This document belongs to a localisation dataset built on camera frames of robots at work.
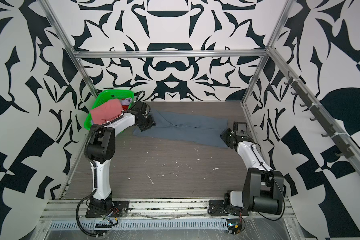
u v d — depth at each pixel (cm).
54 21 77
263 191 43
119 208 74
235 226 71
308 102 60
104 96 116
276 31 81
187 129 104
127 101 106
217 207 74
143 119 89
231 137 68
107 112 96
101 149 56
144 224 71
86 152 57
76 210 68
